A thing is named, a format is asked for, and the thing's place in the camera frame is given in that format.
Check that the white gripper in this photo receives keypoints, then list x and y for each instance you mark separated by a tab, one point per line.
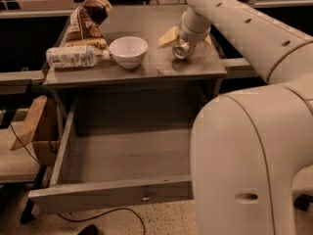
193	36

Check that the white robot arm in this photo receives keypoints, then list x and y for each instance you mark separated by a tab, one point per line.
247	146

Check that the open grey top drawer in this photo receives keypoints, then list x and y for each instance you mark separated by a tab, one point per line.
96	172

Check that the metal drawer knob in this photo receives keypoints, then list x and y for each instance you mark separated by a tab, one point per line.
146	197

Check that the grey cabinet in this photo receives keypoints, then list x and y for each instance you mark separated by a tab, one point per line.
161	95

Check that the white ceramic bowl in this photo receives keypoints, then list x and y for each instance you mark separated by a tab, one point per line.
129	51

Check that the brown chip bag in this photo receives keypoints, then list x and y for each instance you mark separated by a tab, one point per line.
84	24

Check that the white plastic bottle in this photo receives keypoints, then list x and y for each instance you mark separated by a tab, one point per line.
75	57

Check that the cardboard box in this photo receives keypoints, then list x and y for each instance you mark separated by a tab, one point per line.
40	129

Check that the black chair base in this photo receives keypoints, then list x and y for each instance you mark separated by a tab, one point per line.
303	202

